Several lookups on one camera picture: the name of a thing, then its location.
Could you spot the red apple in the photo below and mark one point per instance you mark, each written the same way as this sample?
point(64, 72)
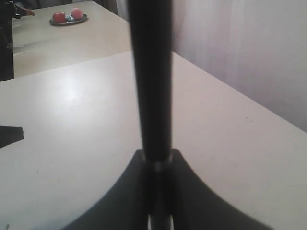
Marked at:
point(59, 17)

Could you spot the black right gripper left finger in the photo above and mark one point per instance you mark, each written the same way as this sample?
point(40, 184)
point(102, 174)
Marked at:
point(126, 205)

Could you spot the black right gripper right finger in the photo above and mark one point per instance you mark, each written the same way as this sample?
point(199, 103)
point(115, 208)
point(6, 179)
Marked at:
point(195, 206)

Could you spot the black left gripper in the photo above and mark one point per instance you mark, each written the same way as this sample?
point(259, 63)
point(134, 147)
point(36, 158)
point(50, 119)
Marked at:
point(10, 134)

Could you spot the small blue object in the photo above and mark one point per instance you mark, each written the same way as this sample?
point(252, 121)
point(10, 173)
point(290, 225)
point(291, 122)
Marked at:
point(68, 18)

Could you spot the dark fruit plate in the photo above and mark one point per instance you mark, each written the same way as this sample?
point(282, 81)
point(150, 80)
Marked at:
point(83, 19)

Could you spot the pink peach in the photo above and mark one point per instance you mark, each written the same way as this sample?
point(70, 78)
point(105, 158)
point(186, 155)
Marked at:
point(76, 13)

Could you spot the dark object at left edge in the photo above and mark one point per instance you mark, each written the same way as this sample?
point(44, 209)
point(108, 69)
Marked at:
point(10, 9)

